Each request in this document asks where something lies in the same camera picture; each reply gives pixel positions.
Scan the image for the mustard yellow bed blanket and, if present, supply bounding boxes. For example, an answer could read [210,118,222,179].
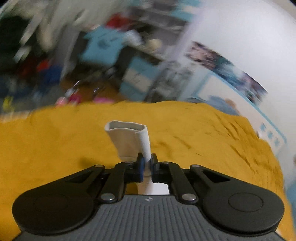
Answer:
[1,101,295,240]

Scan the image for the anime wall poster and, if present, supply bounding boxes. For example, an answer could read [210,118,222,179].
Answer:
[185,41,268,105]

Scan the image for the white blue headboard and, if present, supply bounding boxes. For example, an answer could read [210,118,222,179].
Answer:
[193,73,287,155]

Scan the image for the blue white shelf unit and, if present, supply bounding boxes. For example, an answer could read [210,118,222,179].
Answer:
[80,26,164,101]

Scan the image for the white t-shirt with blue print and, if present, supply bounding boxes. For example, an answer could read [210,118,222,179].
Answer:
[104,120,169,195]

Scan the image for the blue pillow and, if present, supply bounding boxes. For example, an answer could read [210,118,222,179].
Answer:
[203,95,240,116]

